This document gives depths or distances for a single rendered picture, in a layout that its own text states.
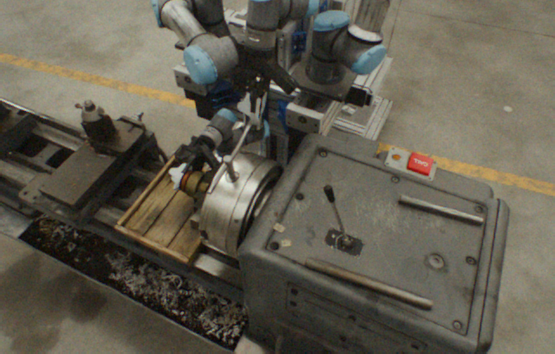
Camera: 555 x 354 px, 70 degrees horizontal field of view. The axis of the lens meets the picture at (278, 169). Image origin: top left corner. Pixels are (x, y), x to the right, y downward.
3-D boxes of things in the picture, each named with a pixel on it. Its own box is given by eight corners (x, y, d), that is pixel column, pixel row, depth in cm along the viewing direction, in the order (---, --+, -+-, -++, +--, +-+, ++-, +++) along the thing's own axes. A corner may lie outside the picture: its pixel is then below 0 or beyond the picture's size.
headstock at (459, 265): (461, 255, 135) (516, 188, 105) (432, 399, 109) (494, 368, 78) (301, 193, 151) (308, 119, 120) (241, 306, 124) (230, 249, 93)
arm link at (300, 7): (297, -25, 102) (264, -27, 95) (326, -8, 96) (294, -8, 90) (288, 5, 107) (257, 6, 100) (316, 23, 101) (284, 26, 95)
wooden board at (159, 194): (241, 187, 152) (240, 180, 149) (189, 267, 132) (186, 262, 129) (175, 160, 160) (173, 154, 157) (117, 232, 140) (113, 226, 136)
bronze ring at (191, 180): (216, 170, 124) (191, 160, 126) (199, 193, 119) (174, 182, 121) (219, 187, 131) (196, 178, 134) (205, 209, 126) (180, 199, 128)
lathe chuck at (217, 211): (277, 191, 142) (271, 138, 115) (234, 270, 127) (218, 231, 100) (254, 182, 144) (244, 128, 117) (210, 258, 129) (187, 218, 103)
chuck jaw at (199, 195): (230, 201, 119) (208, 230, 111) (230, 213, 122) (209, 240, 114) (199, 188, 122) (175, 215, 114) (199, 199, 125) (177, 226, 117)
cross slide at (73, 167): (152, 131, 161) (148, 123, 158) (76, 213, 137) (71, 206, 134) (119, 119, 166) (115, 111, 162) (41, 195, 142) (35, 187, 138)
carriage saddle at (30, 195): (159, 142, 166) (156, 132, 161) (81, 231, 140) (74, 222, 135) (102, 120, 174) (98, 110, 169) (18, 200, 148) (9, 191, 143)
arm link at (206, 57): (190, 12, 155) (246, 81, 121) (152, 22, 151) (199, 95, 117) (183, -20, 147) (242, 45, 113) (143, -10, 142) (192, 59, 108)
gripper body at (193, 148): (176, 169, 135) (196, 145, 142) (198, 178, 133) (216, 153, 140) (172, 154, 129) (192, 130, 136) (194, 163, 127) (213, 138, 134)
